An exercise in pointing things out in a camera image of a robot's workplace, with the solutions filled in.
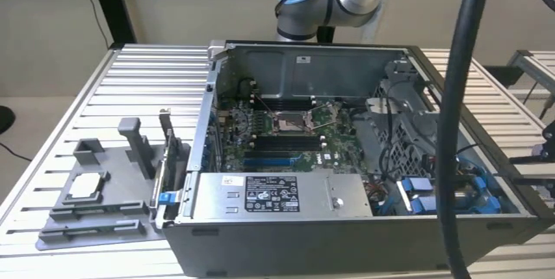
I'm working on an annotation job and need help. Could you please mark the grey perforated drive cage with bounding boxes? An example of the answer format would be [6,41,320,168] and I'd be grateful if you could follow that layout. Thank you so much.
[353,77,477,178]

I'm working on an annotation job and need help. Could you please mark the metal slat side table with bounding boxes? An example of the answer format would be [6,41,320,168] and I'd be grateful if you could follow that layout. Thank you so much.
[507,49,555,120]

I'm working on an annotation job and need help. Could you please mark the silver power supply unit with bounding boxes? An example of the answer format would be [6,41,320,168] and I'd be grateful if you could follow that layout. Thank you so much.
[189,172,375,220]

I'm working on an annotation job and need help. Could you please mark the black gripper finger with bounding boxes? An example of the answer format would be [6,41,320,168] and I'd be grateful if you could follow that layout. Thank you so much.
[509,126,555,166]
[513,177,555,201]

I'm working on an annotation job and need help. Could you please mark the blue expansion slot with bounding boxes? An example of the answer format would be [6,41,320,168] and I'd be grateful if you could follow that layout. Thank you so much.
[244,158,296,167]

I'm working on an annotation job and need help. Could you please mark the empty blue disk carrier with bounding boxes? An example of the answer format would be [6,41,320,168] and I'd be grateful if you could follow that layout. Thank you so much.
[409,194,504,217]

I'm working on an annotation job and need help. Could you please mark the thin wire locking lever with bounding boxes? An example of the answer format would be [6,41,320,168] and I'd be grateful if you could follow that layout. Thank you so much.
[253,93,278,116]

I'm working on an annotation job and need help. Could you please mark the graphics card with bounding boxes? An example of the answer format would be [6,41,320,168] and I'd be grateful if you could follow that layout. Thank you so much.
[146,107,192,228]

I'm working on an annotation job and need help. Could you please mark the dark grey PC case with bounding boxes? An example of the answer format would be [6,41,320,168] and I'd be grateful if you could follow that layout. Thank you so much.
[162,38,555,276]

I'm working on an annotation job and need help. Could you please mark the blue wire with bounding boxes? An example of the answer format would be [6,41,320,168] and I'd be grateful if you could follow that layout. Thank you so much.
[457,157,483,179]

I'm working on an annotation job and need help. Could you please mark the black expansion slot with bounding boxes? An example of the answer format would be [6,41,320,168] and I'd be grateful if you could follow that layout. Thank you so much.
[244,152,292,160]

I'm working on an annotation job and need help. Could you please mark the metal socket cover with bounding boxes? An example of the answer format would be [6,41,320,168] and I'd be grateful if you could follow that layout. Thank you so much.
[309,100,343,129]

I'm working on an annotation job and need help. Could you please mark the grey parts rack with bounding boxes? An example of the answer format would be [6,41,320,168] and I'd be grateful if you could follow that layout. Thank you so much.
[33,116,192,250]

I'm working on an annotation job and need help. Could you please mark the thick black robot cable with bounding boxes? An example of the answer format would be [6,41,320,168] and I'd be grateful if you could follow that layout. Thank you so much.
[435,0,497,279]

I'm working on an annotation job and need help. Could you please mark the black frame post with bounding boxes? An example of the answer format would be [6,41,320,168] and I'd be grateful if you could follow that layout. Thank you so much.
[85,0,140,49]

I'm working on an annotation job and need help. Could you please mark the red black twisted wires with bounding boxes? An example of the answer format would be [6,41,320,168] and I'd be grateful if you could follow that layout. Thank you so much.
[365,179,393,210]

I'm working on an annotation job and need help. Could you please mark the metal disk bay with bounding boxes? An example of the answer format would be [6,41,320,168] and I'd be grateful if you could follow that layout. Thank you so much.
[396,170,507,217]

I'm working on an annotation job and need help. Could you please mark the black round base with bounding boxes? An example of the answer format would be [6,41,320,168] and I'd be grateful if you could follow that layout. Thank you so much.
[0,105,16,135]

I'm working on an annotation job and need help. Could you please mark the silver CPU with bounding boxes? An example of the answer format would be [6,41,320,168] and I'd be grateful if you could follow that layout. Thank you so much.
[68,174,108,199]

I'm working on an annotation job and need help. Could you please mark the CPU socket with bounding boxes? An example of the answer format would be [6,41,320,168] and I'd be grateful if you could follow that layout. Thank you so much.
[270,110,313,135]

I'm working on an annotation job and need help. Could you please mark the green motherboard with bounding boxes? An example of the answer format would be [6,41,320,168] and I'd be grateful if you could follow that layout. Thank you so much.
[214,95,369,174]

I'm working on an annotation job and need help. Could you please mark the black floor cable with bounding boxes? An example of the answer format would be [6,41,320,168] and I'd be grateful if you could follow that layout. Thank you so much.
[0,142,33,163]

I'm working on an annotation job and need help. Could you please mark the black table bracket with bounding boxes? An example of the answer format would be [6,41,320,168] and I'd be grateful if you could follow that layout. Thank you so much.
[483,64,521,88]

